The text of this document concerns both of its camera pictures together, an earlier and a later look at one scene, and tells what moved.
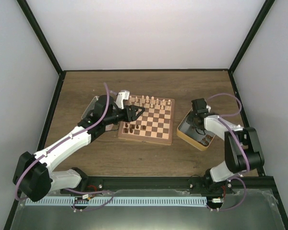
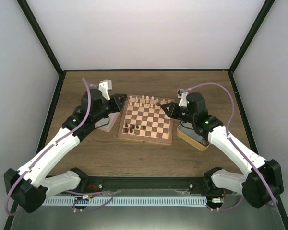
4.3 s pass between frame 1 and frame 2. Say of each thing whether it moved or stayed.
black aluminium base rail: stayed
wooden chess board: stayed
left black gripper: moved
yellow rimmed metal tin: stayed
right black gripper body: moved
